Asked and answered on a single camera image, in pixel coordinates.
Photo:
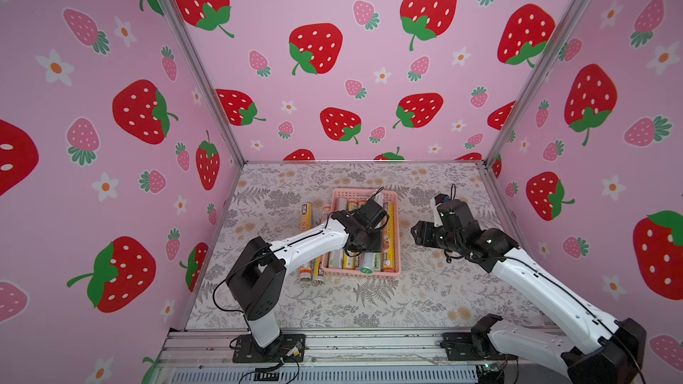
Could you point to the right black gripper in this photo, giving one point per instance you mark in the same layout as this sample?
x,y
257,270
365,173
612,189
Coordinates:
x,y
451,211

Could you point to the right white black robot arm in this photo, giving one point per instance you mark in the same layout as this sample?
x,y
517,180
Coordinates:
x,y
595,346

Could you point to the white green wrap roll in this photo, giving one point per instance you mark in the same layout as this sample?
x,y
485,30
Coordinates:
x,y
368,264

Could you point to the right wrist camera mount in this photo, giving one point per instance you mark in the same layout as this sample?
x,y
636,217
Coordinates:
x,y
443,208

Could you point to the clear white wrap roll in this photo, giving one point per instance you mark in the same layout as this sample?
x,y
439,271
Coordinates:
x,y
336,258

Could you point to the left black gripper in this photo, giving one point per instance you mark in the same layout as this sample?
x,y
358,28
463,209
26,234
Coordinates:
x,y
377,243

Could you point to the pink plastic perforated basket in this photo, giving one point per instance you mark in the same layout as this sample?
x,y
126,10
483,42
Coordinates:
x,y
361,195

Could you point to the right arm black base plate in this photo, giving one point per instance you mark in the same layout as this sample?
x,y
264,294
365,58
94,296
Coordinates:
x,y
465,346

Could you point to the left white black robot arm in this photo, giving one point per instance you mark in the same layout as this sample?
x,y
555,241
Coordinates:
x,y
257,277

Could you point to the large yellow wrap roll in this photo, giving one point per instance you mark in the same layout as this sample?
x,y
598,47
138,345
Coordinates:
x,y
305,272

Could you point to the aluminium front rail frame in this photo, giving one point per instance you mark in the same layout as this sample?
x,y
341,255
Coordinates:
x,y
340,356

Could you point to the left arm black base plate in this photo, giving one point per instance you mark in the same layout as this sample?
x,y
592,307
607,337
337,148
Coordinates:
x,y
288,347

